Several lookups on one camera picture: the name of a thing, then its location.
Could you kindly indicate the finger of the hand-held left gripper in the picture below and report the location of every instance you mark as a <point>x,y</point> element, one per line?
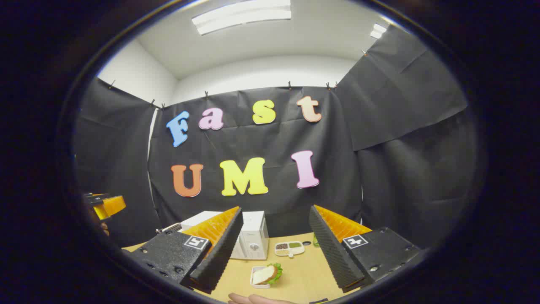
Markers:
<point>97,199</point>
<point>114,205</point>

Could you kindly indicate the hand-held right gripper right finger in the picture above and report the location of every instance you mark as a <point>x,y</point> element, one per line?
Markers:
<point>333,253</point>

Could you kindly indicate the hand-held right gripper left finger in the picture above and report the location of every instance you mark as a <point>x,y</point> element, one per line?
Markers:
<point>219,253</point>

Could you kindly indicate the white microwave oven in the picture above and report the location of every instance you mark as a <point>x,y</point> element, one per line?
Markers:
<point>253,236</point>

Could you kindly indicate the sandwich with lettuce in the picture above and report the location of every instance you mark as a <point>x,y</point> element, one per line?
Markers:
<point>265,274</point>

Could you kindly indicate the green drink bottle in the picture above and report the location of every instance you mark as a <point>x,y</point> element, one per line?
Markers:
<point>316,241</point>

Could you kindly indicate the white divided snack plate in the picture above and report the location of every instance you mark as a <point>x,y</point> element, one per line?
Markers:
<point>289,248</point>

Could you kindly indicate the small white rectangular dish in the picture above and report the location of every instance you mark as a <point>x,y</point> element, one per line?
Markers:
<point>255,283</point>

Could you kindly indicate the black backdrop cloth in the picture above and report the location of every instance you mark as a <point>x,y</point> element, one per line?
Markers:
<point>253,143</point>

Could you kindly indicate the small ceiling light panel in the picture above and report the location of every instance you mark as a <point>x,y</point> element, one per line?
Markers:
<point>378,31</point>

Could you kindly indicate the long ceiling light panel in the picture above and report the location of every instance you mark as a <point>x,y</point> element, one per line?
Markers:
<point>240,16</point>

